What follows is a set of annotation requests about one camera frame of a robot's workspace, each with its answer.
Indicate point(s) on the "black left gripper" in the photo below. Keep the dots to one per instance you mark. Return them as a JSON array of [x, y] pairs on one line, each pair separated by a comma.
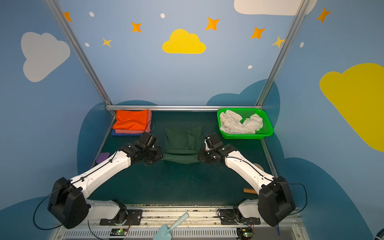
[[154, 154]]

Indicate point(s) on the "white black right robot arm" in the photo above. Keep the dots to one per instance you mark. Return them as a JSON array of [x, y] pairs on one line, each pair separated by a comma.
[[275, 200]]

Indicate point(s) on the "aluminium right frame post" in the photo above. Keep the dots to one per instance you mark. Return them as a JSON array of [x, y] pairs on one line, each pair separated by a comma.
[[284, 49]]

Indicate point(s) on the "aluminium frame post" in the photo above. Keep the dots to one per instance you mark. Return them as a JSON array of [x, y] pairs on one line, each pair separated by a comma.
[[284, 49], [64, 24]]

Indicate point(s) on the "wooden handled blue tool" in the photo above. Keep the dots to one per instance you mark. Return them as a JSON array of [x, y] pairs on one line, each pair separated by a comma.
[[250, 191]]

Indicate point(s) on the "green circuit board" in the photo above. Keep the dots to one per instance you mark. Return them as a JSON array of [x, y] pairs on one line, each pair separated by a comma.
[[118, 232], [244, 233]]

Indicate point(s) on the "right green circuit board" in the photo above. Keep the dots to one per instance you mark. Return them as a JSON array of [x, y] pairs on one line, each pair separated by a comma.
[[244, 233]]

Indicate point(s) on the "aluminium right floor rail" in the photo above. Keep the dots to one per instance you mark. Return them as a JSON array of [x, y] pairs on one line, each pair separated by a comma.
[[269, 159]]

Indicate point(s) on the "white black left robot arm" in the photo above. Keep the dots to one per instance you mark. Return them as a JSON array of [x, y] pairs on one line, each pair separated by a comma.
[[69, 202]]

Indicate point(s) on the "blue folded t shirt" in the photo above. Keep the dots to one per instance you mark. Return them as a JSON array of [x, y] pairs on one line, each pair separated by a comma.
[[114, 133]]

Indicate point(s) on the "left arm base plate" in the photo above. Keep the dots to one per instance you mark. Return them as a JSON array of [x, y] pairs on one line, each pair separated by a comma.
[[124, 218]]

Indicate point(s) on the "aluminium back frame rail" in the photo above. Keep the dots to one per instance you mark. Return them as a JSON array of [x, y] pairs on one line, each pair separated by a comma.
[[174, 108]]

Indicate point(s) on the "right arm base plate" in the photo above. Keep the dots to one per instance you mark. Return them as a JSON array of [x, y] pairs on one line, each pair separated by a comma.
[[232, 217]]

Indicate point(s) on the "teal toy trowel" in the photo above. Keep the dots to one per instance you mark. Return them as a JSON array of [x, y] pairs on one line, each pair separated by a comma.
[[165, 233]]

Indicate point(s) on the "orange folded t shirt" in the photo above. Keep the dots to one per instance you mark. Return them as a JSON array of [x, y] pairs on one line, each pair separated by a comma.
[[131, 120]]

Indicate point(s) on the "white t shirt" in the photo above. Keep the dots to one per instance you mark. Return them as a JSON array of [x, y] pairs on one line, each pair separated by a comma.
[[233, 123]]

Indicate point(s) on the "pink folded t shirt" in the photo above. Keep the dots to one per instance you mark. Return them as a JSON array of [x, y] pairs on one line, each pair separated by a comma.
[[138, 132]]

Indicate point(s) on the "left green circuit board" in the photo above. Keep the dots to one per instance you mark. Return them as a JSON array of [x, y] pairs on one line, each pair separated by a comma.
[[118, 232]]

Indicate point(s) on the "aluminium left frame post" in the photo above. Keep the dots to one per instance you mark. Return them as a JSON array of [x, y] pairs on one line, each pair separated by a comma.
[[64, 24]]

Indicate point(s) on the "green plastic basket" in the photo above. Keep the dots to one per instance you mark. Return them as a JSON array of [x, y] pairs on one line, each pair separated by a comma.
[[266, 131]]

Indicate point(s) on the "dark green t shirt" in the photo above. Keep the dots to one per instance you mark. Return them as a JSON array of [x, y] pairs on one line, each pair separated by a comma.
[[183, 146]]

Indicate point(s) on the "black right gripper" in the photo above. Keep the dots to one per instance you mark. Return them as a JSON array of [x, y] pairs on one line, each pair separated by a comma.
[[207, 155]]

